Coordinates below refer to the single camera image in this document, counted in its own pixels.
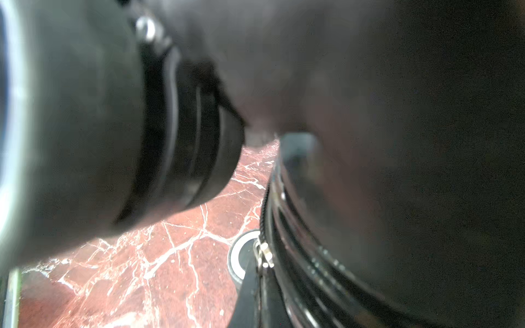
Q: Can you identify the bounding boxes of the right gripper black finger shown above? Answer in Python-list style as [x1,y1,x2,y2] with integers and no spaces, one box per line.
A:
[228,256,261,328]

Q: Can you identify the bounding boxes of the white space-print kids suitcase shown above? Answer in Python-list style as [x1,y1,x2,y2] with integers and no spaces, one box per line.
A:
[0,0,525,328]

